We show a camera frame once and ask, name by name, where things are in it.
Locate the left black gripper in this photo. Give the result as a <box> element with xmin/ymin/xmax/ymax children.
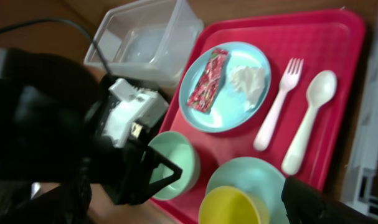
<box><xmin>82</xmin><ymin>136</ymin><xmax>184</xmax><ymax>206</ymax></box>

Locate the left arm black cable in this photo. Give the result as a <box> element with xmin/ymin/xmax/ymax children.
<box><xmin>0</xmin><ymin>17</ymin><xmax>111</xmax><ymax>75</ymax></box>

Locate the clear plastic bin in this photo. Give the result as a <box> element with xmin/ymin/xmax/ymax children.
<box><xmin>94</xmin><ymin>0</ymin><xmax>204</xmax><ymax>88</ymax></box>

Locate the light blue bowl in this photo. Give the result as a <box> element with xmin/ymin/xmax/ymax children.
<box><xmin>206</xmin><ymin>157</ymin><xmax>289</xmax><ymax>224</ymax></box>

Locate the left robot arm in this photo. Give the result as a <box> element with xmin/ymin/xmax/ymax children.
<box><xmin>0</xmin><ymin>48</ymin><xmax>182</xmax><ymax>224</ymax></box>

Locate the red snack wrapper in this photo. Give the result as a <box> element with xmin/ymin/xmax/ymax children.
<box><xmin>186</xmin><ymin>48</ymin><xmax>229</xmax><ymax>113</ymax></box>

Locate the red serving tray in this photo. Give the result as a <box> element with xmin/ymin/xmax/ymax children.
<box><xmin>153</xmin><ymin>9</ymin><xmax>366</xmax><ymax>223</ymax></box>

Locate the white plastic fork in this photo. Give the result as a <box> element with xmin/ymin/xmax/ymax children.
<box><xmin>253</xmin><ymin>58</ymin><xmax>304</xmax><ymax>151</ymax></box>

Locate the white tissue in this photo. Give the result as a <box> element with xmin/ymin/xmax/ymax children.
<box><xmin>229</xmin><ymin>66</ymin><xmax>265</xmax><ymax>111</ymax></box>

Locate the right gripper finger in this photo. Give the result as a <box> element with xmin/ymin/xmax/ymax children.
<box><xmin>281</xmin><ymin>176</ymin><xmax>378</xmax><ymax>224</ymax></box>

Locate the yellow cup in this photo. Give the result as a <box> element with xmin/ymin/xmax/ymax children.
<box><xmin>198</xmin><ymin>186</ymin><xmax>270</xmax><ymax>224</ymax></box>

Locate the grey dishwasher rack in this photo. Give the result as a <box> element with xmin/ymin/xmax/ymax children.
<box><xmin>341</xmin><ymin>20</ymin><xmax>378</xmax><ymax>220</ymax></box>

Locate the green bowl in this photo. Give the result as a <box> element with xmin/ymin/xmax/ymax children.
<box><xmin>149</xmin><ymin>131</ymin><xmax>201</xmax><ymax>201</ymax></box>

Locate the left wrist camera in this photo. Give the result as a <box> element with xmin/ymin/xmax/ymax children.
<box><xmin>101</xmin><ymin>78</ymin><xmax>169</xmax><ymax>148</ymax></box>

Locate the light blue plate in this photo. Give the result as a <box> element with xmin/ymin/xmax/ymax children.
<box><xmin>179</xmin><ymin>42</ymin><xmax>272</xmax><ymax>133</ymax></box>

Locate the white plastic spoon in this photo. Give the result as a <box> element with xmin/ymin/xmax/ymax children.
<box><xmin>281</xmin><ymin>70</ymin><xmax>338</xmax><ymax>175</ymax></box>

